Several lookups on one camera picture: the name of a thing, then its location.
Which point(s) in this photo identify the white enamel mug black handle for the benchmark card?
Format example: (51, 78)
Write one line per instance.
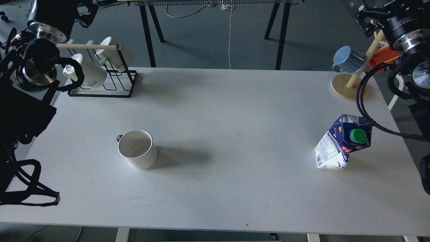
(138, 149)

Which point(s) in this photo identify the blue white milk carton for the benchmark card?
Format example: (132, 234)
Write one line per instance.
(349, 133)

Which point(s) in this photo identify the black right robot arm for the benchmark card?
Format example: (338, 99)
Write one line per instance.
(405, 24)

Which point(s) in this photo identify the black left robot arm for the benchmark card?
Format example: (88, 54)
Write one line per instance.
(32, 70)

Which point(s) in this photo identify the rear white ribbed mug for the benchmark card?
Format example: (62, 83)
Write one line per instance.
(112, 58)

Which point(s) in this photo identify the white ribbed mug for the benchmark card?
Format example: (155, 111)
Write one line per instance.
(94, 75)
(112, 58)

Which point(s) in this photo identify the front white ribbed mug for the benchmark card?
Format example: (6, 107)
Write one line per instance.
(94, 75)

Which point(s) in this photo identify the wooden mug tree stand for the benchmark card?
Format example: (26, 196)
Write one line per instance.
(346, 85)

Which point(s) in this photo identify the blue metal mug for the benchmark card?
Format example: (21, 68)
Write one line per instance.
(348, 60)

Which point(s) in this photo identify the orange mug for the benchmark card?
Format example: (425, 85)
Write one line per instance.
(383, 55)

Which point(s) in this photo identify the black wire mug rack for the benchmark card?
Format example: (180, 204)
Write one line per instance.
(117, 84)

